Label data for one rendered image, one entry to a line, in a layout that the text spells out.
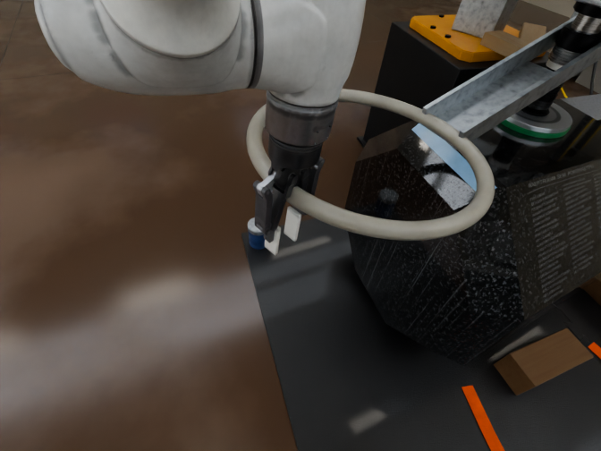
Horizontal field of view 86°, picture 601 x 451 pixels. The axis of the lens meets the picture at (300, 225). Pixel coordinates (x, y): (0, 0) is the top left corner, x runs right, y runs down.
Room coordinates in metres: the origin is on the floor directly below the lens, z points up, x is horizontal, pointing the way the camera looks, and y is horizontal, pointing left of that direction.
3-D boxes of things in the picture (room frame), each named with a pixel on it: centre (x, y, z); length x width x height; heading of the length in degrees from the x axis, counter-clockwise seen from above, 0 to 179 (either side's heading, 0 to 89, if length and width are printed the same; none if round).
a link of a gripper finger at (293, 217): (0.40, 0.02, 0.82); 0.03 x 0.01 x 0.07; 51
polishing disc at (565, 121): (0.93, -0.65, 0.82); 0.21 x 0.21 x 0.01
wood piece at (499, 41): (1.56, -0.82, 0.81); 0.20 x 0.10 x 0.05; 30
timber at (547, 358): (0.50, -0.96, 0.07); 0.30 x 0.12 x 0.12; 115
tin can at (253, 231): (0.98, 0.20, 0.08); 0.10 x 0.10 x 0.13
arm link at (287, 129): (0.39, 0.01, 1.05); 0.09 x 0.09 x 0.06
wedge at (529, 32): (1.73, -0.99, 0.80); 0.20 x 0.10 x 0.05; 158
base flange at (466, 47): (1.82, -0.77, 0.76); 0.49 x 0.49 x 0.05; 22
